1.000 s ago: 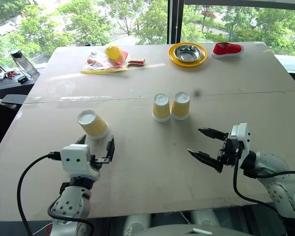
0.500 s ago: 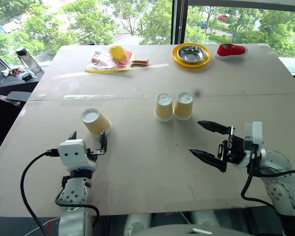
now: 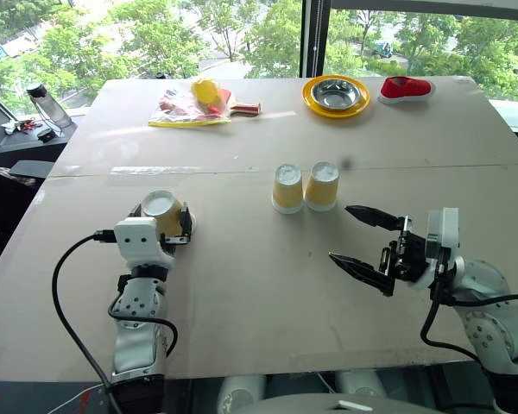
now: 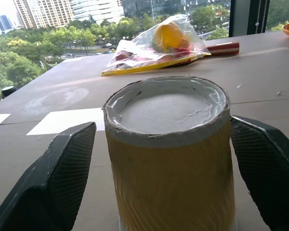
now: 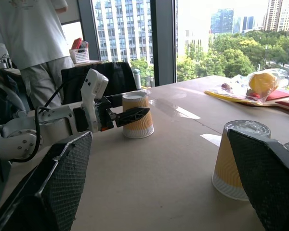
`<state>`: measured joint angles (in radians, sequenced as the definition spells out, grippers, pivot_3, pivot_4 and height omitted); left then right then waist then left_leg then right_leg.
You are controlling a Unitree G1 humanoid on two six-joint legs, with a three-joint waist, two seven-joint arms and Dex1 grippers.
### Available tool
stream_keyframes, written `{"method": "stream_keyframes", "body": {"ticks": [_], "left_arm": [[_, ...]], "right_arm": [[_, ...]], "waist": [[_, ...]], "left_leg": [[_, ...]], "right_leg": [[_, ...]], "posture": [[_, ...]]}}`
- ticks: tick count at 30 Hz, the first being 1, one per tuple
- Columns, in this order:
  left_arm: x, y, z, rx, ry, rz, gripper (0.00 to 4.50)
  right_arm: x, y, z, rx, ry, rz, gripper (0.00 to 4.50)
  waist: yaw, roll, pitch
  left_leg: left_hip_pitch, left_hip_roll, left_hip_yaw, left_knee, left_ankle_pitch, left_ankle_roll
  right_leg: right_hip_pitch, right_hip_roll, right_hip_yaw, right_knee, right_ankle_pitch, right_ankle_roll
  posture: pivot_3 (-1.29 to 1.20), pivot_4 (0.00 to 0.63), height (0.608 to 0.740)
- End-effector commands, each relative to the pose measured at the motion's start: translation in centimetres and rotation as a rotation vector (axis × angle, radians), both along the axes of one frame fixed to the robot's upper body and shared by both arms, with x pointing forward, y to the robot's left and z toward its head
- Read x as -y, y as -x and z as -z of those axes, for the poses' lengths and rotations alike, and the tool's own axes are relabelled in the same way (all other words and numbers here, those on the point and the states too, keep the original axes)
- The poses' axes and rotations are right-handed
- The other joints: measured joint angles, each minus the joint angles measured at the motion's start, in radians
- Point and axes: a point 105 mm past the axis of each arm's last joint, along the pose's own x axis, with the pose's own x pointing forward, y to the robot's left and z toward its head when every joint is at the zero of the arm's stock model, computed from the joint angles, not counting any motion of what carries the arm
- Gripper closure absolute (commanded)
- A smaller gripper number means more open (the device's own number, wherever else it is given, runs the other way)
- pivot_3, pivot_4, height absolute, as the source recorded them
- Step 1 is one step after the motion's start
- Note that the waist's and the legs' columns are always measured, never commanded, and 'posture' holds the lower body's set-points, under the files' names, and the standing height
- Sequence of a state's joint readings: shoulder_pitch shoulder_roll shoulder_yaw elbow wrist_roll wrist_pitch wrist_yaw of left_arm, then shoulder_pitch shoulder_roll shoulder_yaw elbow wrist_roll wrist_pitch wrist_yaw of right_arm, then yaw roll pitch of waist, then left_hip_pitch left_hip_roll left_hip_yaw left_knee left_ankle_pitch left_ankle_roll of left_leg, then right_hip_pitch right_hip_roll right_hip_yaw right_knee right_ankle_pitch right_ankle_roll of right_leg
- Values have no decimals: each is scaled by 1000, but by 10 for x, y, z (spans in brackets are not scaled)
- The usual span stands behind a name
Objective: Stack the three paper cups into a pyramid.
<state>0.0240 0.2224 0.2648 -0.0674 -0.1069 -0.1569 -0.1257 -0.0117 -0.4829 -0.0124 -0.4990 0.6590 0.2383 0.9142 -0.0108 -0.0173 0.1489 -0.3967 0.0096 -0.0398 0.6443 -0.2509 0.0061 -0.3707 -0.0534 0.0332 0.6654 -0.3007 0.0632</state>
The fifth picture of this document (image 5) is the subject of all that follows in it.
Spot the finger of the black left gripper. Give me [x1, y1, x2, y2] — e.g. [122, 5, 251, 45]
[109, 107, 151, 128]
[105, 94, 124, 109]

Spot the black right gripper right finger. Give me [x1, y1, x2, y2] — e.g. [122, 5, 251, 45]
[227, 129, 289, 231]

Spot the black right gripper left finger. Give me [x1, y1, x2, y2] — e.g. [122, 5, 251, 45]
[0, 131, 93, 231]

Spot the black chair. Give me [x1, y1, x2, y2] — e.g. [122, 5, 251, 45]
[61, 62, 138, 105]

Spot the light wooden desk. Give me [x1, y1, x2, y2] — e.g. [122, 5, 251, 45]
[73, 60, 104, 67]

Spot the white plastic basket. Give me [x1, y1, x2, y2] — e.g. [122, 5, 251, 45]
[69, 47, 90, 64]

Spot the red packet in basket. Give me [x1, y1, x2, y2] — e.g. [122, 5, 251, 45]
[71, 38, 89, 51]

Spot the red table tennis paddle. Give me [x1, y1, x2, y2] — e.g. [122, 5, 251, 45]
[245, 90, 289, 112]

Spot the yellow flat paddle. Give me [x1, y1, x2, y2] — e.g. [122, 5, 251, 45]
[204, 90, 256, 104]

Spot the dark robot torso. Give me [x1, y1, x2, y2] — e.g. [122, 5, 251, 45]
[0, 64, 31, 126]

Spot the clear plastic bag with food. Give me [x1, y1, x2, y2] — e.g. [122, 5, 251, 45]
[208, 68, 289, 105]

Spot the person in white shirt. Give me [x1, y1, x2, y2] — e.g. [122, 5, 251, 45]
[0, 0, 75, 109]

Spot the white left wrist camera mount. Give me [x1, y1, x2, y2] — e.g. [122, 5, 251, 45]
[80, 68, 109, 133]

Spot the grey round-topped post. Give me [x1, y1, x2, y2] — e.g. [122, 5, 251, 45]
[133, 68, 142, 90]

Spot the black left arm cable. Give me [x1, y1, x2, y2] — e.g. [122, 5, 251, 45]
[11, 80, 70, 163]

